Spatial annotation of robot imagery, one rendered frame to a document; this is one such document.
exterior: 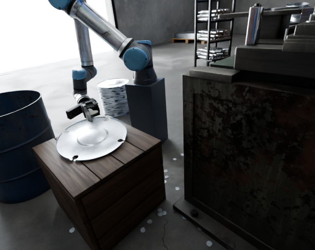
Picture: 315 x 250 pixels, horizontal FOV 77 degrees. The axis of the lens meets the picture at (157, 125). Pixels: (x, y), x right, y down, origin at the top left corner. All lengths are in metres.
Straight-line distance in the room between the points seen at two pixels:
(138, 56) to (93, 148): 0.48
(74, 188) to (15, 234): 0.54
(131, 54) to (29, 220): 0.92
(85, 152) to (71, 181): 0.14
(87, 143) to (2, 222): 0.61
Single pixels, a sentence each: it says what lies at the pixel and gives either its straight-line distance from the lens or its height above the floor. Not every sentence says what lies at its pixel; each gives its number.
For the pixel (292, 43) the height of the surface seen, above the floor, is 0.72.
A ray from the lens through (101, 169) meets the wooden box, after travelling 0.71.
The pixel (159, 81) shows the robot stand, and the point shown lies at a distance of 1.21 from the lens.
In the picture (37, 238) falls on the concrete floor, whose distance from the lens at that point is 1.10.
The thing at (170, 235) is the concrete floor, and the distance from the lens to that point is 0.93.
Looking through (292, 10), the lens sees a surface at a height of 0.78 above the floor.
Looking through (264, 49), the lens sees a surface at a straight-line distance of 0.58.
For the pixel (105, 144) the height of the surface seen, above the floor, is 0.36.
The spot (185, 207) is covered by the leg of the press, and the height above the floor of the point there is 0.03.
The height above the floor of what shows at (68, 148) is 0.36.
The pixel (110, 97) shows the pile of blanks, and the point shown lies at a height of 0.18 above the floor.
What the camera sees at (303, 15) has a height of 0.77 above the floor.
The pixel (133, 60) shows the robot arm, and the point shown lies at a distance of 1.00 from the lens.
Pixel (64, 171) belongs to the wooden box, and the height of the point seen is 0.35.
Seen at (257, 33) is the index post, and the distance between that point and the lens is 0.62.
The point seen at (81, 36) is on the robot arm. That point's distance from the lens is 1.25.
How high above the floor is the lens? 0.80
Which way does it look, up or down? 29 degrees down
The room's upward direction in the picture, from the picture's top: 5 degrees counter-clockwise
